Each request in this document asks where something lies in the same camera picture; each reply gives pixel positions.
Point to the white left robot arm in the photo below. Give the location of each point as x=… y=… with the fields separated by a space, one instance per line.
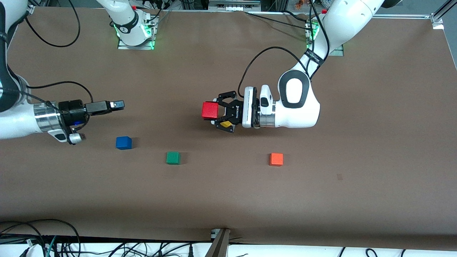
x=300 y=110

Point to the red wooden block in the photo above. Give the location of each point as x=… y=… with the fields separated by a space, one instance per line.
x=210 y=110

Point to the aluminium profile bar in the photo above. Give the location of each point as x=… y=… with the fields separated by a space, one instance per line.
x=219 y=246

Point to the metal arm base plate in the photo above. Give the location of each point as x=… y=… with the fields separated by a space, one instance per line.
x=339 y=53
x=137 y=47

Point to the yellow wooden block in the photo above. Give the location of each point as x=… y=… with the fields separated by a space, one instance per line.
x=226 y=124

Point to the metal corner bracket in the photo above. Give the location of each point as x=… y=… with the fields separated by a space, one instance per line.
x=30 y=10
x=437 y=21

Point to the green wooden block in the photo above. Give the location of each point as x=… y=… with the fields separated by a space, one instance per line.
x=173 y=158

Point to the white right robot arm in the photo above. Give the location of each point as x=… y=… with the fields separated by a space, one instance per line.
x=18 y=121

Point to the orange toy figure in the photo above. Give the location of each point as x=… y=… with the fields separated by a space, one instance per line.
x=299 y=3

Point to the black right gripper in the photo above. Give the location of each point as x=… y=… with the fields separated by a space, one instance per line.
x=72 y=109

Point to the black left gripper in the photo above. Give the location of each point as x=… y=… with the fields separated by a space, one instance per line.
x=236 y=111

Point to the aluminium frame rail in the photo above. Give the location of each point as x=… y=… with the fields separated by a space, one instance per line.
x=403 y=15

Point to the blue wooden block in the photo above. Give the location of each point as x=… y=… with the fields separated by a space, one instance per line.
x=123 y=143

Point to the orange wooden block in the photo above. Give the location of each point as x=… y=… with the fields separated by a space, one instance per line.
x=276 y=159

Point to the white power strip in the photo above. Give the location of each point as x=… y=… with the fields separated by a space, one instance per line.
x=234 y=6

